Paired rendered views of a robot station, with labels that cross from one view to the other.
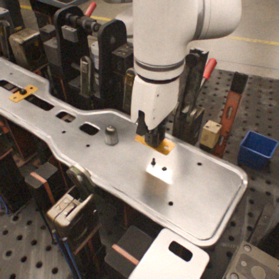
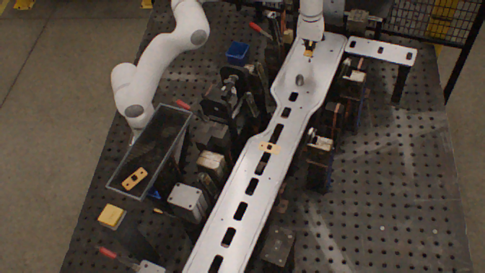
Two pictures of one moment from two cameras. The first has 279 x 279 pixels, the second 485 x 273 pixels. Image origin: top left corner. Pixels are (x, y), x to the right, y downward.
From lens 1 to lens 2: 1.69 m
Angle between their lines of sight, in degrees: 55
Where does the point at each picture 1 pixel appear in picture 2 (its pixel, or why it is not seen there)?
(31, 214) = not seen: hidden behind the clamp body
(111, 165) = (317, 77)
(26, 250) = (349, 162)
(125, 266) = (364, 62)
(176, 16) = not seen: outside the picture
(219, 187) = not seen: hidden behind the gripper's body
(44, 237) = (337, 157)
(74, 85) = (239, 131)
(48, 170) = (330, 105)
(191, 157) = (299, 48)
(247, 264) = (356, 17)
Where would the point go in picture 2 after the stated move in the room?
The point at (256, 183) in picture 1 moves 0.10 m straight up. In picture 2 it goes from (260, 58) to (258, 45)
